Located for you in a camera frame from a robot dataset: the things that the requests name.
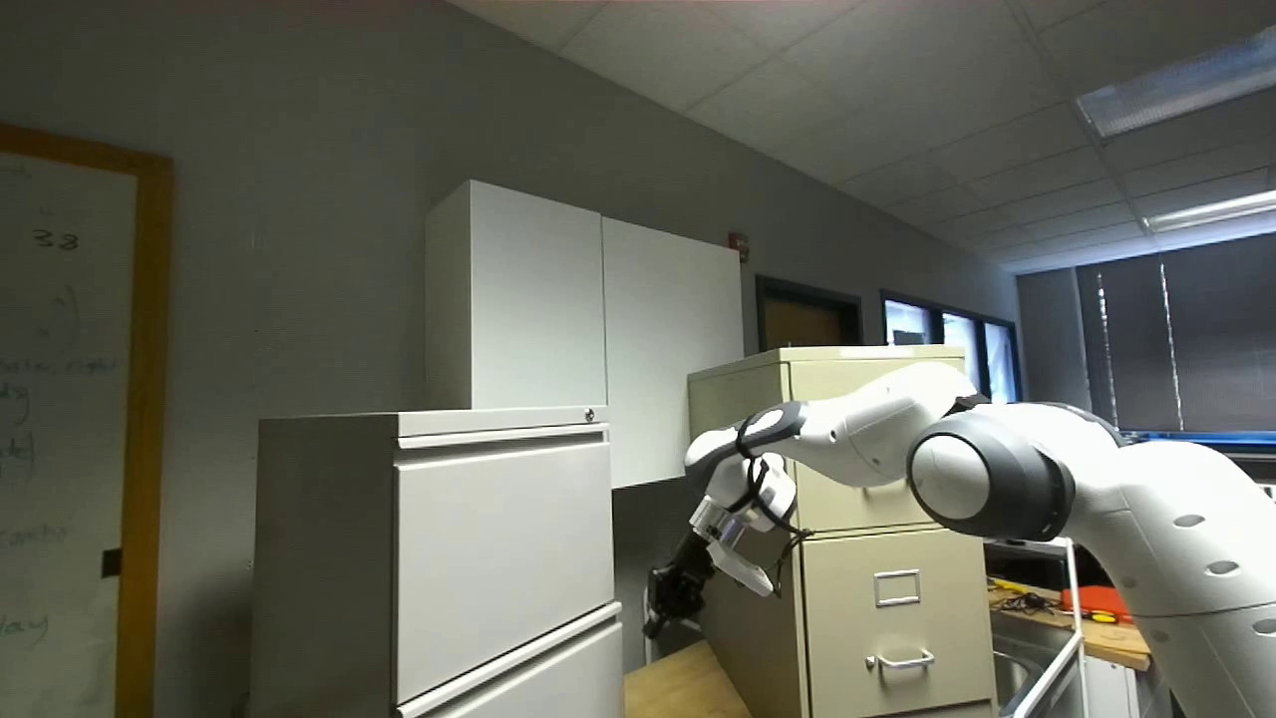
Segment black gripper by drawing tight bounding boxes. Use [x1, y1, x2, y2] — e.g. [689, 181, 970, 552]
[641, 527, 731, 641]

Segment tall white drawer front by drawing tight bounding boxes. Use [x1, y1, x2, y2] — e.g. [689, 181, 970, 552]
[396, 440, 617, 712]

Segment beige metal filing cabinet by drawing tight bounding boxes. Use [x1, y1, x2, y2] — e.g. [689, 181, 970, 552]
[686, 345, 1002, 718]

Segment beige drawer without label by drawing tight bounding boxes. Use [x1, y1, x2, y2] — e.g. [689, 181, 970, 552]
[788, 455, 932, 533]

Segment thin white drawer front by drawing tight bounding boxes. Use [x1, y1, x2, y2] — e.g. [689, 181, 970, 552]
[396, 408, 613, 459]

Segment white filing cabinet body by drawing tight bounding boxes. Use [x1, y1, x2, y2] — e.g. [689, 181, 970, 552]
[251, 408, 626, 718]

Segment dark wooden door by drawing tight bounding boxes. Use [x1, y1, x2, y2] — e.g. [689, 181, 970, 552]
[752, 270, 867, 355]

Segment orange tool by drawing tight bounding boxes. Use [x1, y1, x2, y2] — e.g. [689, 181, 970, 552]
[1078, 585, 1133, 629]

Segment wooden workbench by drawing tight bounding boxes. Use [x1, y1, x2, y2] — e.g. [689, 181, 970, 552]
[990, 569, 1156, 674]

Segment grey window blinds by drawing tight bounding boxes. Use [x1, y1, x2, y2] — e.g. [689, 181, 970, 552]
[1018, 237, 1276, 442]

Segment wood framed whiteboard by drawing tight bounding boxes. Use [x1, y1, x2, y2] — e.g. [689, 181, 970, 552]
[0, 124, 180, 718]

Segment narrow ceiling light panel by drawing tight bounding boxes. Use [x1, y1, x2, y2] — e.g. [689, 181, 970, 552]
[1138, 184, 1276, 241]

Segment wide ceiling light panel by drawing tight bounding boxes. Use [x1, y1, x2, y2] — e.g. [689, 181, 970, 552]
[1074, 23, 1276, 144]

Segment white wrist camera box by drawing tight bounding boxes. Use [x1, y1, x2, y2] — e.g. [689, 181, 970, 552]
[706, 507, 787, 600]

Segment white wall cabinet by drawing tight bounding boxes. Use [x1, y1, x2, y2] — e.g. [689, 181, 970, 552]
[424, 177, 750, 496]

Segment white metal tube frame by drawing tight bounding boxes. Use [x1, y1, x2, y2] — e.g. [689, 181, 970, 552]
[980, 532, 1091, 718]

